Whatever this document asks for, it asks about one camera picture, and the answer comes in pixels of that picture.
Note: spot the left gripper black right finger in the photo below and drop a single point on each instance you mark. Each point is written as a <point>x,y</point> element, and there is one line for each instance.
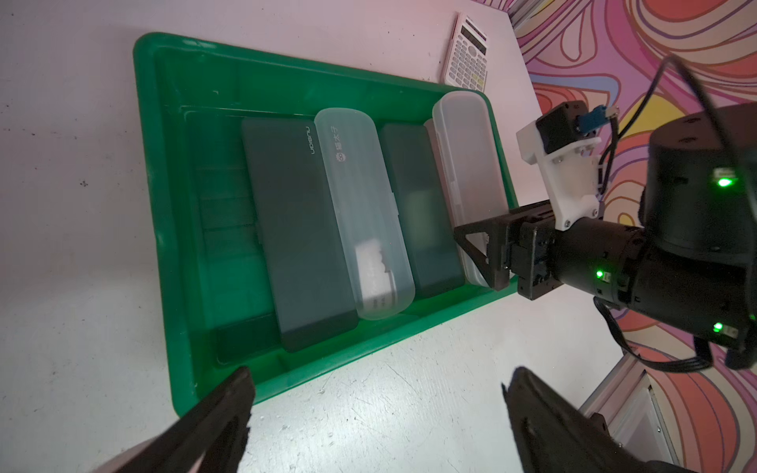
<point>552,436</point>

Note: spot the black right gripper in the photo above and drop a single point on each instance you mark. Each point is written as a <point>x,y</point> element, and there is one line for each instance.
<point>532,254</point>

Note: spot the white translucent pencil case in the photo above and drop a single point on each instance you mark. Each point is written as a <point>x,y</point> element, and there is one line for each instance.
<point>468,164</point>

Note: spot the dark green translucent pencil case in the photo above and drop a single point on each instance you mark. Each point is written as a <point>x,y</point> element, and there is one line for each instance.
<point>422,209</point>

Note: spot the grey-pink translucent pencil case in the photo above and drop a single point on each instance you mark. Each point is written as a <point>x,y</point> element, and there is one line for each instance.
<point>431,130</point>

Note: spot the green plastic storage tray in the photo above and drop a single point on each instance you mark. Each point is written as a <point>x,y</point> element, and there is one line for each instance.
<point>217,305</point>

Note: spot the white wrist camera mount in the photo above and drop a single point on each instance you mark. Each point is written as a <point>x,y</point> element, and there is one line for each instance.
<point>561,144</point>

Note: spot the white scientific calculator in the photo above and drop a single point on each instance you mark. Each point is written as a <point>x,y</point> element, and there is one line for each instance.
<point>466,61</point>

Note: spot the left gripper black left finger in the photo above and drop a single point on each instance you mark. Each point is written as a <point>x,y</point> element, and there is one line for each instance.
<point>211,437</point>

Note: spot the frosted white pencil case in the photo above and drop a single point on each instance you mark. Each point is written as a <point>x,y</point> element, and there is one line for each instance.
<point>366,213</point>

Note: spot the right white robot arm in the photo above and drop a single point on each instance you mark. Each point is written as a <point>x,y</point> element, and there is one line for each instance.
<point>691,263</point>

